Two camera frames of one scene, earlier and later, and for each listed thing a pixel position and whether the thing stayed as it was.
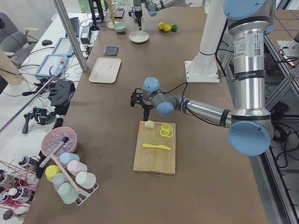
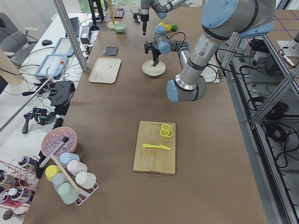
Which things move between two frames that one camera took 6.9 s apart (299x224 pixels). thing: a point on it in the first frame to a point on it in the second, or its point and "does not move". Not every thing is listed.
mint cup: [67, 193] does not move
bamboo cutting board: [155, 150] does not move
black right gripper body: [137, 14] to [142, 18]
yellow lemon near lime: [167, 27] does not move
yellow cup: [50, 171] does not move
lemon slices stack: [166, 130] does not move
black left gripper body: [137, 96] to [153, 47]
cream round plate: [138, 36] to [160, 68]
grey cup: [58, 178] does not move
